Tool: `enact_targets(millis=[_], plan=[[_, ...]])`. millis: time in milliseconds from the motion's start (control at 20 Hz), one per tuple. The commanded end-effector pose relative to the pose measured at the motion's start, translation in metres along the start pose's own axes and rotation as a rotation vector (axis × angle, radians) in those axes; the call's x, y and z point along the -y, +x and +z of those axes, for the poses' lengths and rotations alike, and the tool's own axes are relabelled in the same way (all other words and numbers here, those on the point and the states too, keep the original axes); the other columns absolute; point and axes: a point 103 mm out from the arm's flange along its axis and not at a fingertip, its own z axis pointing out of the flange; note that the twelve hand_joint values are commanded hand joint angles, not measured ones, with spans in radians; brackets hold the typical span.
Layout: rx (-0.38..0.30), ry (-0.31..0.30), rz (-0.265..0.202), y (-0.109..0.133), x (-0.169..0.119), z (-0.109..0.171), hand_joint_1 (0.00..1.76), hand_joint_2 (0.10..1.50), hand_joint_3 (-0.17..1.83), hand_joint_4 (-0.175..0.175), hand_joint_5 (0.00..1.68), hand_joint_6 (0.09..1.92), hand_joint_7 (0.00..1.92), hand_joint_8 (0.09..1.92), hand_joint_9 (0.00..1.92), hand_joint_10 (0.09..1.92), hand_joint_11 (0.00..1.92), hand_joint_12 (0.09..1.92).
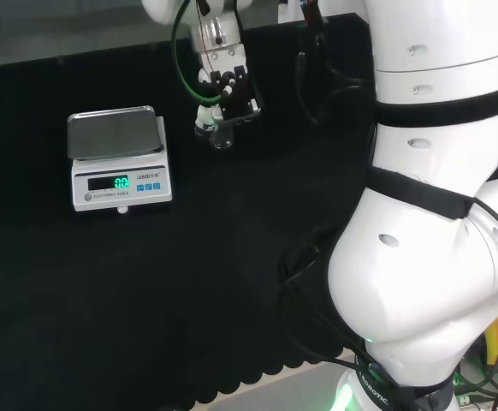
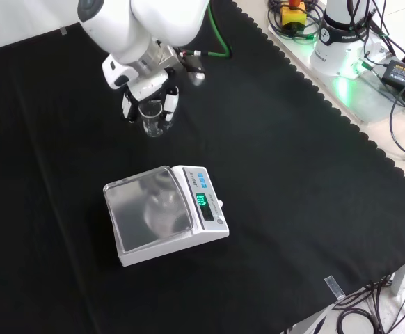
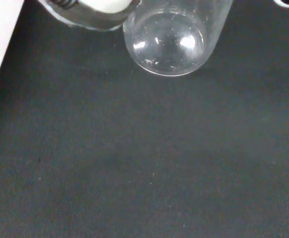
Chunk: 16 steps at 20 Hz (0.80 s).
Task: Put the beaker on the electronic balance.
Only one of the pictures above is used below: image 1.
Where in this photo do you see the green cable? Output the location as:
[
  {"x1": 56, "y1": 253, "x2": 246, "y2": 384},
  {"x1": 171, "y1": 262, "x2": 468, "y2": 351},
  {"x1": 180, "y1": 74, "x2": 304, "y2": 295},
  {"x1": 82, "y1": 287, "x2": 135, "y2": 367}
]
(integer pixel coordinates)
[{"x1": 170, "y1": 0, "x2": 223, "y2": 104}]

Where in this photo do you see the small clear glass beaker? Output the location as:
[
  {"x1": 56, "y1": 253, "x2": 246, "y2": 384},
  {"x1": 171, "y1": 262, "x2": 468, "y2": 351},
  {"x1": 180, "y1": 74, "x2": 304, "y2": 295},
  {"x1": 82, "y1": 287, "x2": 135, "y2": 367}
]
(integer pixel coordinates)
[{"x1": 209, "y1": 121, "x2": 236, "y2": 151}]

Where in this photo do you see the black bench cloth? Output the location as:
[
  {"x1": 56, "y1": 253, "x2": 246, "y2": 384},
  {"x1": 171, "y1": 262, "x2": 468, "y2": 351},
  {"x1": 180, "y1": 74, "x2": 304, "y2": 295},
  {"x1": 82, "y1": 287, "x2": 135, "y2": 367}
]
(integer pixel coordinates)
[{"x1": 0, "y1": 11, "x2": 498, "y2": 408}]

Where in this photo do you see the black cable bundle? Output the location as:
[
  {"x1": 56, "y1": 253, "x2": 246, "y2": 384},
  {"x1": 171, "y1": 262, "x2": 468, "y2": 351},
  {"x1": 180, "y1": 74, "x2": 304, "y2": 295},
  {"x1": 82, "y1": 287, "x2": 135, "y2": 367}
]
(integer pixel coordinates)
[{"x1": 276, "y1": 229, "x2": 364, "y2": 365}]

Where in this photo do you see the white electronic balance steel pan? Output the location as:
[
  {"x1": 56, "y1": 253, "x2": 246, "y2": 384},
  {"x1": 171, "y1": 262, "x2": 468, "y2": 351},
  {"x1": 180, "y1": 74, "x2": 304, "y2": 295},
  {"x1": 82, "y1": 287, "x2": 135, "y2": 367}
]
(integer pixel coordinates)
[{"x1": 67, "y1": 104, "x2": 175, "y2": 214}]

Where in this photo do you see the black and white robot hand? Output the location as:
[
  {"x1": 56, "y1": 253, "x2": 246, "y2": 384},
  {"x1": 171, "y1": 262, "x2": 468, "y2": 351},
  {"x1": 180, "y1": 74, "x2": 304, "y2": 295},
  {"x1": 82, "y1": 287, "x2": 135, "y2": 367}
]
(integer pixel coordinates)
[{"x1": 193, "y1": 41, "x2": 263, "y2": 136}]

